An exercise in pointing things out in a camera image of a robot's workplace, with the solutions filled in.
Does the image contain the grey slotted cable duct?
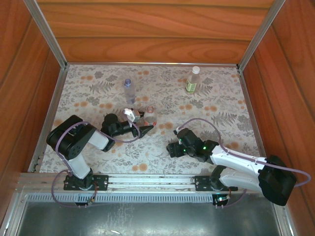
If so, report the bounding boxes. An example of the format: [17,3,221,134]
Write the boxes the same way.
[24,193,274,204]

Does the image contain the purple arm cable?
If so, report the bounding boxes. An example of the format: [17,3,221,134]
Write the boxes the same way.
[176,118,311,209]
[50,121,141,209]

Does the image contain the aluminium table side rail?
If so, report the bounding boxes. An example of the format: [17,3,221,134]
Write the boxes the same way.
[27,67,67,173]
[237,69,271,174]

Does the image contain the floral tablecloth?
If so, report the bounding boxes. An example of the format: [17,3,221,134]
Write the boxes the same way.
[39,64,268,175]

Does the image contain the clear bottle with red label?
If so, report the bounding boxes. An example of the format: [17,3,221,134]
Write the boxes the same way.
[143,105,158,135]

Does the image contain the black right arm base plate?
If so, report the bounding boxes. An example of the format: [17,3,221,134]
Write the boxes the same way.
[194,175,239,192]

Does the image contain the aluminium frame post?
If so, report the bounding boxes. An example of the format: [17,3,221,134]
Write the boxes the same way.
[23,0,69,70]
[236,0,286,71]

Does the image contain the small circuit board with LED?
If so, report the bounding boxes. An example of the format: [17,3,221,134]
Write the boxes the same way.
[213,194,231,205]

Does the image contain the aluminium mounting rail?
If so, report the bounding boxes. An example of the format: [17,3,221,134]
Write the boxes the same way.
[16,172,282,195]

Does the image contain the clear purple-tinted bottle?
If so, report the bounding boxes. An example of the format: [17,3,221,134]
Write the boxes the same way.
[123,78,136,104]

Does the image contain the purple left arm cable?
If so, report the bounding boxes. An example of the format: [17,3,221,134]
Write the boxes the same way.
[50,121,141,209]

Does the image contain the clear bottle with green label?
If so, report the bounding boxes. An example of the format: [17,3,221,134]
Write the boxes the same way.
[185,71,200,93]

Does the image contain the shiny metal sheet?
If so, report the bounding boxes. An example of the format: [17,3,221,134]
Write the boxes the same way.
[14,200,284,236]

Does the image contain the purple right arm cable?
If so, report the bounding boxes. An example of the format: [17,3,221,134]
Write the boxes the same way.
[176,118,311,209]

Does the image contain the long aluminium table edge rail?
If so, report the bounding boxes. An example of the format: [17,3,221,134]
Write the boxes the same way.
[66,61,239,67]

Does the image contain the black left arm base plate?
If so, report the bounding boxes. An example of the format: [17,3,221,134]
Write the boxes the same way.
[63,174,109,191]

